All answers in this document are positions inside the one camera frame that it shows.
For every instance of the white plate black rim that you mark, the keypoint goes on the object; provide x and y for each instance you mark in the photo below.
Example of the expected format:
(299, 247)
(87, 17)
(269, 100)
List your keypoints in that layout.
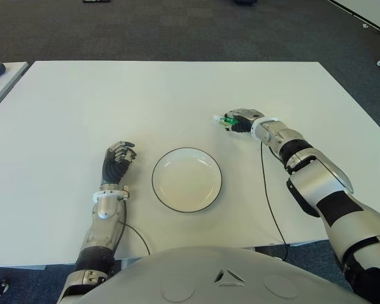
(187, 180)

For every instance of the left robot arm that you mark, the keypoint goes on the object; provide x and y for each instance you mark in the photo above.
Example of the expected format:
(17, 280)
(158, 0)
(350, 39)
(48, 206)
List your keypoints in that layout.
(104, 206)

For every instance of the green white toothpaste tube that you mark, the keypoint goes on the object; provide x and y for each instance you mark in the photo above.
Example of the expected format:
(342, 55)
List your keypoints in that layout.
(216, 118)

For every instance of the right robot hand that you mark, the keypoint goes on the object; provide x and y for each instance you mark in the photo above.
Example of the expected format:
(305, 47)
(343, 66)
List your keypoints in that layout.
(245, 117)

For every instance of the white background table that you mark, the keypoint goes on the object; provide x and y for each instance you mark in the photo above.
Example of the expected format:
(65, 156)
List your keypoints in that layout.
(367, 9)

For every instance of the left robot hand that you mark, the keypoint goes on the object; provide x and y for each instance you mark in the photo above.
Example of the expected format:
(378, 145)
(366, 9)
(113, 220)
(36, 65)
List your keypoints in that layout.
(114, 168)

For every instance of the white side table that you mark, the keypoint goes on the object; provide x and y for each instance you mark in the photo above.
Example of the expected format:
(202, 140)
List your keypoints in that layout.
(6, 84)

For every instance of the dark bulky floor item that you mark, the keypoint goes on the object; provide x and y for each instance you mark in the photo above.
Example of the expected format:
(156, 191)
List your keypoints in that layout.
(245, 1)

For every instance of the silver robot torso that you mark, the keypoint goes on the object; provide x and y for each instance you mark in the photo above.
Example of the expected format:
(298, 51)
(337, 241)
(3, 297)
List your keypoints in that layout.
(193, 275)

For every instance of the flat black floor item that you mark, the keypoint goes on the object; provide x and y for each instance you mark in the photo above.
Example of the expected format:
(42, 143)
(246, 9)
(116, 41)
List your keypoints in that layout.
(96, 1)

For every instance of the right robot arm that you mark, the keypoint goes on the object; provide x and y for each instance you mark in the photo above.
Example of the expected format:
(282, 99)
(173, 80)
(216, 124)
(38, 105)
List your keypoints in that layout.
(320, 190)

